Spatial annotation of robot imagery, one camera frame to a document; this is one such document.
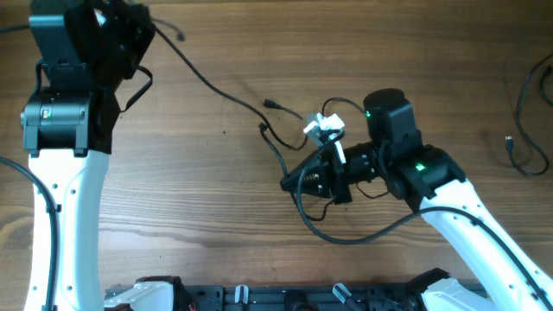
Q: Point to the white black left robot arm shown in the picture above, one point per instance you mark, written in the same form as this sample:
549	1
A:
88	48

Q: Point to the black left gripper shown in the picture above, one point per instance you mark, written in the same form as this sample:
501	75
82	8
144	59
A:
125	15

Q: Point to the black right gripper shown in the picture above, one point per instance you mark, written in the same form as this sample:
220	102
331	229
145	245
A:
320	183

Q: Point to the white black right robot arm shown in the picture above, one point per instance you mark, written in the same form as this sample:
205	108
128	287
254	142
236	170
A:
437	190

